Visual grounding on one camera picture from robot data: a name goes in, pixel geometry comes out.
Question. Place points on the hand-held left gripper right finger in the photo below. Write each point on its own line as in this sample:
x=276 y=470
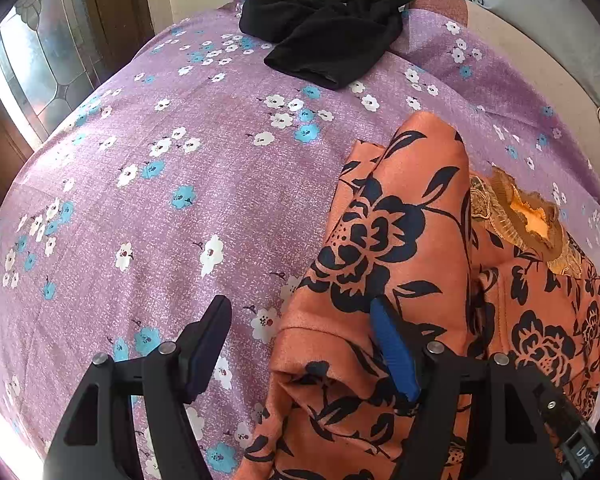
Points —
x=395 y=355

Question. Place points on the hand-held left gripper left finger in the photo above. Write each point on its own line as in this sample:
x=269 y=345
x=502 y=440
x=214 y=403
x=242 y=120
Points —
x=205 y=355

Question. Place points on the orange black-flowered garment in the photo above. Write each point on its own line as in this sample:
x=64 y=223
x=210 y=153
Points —
x=390 y=230

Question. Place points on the purple flowered bedsheet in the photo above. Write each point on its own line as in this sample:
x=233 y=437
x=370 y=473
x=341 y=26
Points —
x=180 y=240

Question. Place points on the stained glass window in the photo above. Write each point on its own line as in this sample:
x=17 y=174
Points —
x=45 y=65

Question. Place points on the beige mattress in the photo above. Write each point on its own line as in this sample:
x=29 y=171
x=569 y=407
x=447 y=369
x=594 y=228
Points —
x=520 y=45

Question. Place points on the black garment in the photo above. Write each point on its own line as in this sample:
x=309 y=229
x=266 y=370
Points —
x=325 y=20

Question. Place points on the grey pillow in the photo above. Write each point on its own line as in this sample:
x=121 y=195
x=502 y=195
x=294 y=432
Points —
x=555 y=5

